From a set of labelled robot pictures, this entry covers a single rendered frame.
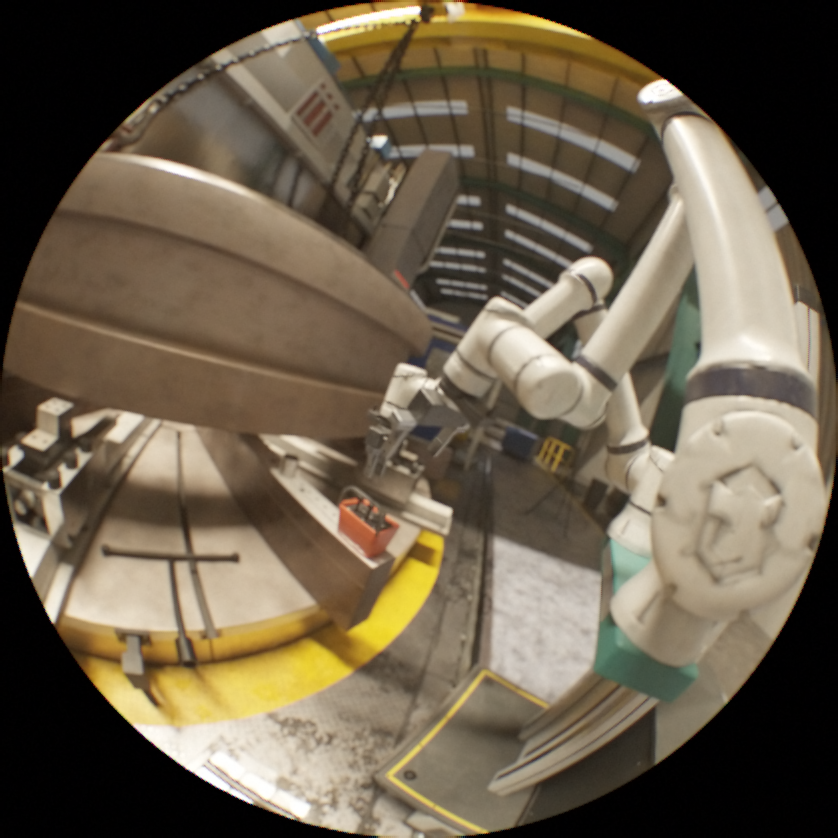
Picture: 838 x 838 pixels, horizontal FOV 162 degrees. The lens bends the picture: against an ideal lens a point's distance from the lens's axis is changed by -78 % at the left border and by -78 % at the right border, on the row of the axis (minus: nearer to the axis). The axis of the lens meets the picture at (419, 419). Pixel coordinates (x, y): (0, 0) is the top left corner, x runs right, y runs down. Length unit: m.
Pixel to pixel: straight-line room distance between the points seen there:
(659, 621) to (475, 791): 0.85
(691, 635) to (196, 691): 1.43
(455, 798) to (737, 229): 1.27
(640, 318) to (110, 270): 1.59
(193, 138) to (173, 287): 3.27
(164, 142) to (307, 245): 3.26
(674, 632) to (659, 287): 0.50
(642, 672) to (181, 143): 4.67
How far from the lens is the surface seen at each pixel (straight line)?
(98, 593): 1.32
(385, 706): 1.51
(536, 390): 0.38
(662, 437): 9.62
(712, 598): 0.25
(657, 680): 0.49
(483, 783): 1.16
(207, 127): 4.52
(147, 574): 1.36
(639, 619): 0.47
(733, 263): 0.34
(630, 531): 0.88
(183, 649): 1.10
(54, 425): 1.30
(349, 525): 1.05
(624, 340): 0.51
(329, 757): 1.36
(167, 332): 1.28
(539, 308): 0.76
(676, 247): 0.59
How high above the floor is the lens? 1.30
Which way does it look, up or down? 7 degrees down
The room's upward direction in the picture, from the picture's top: 21 degrees clockwise
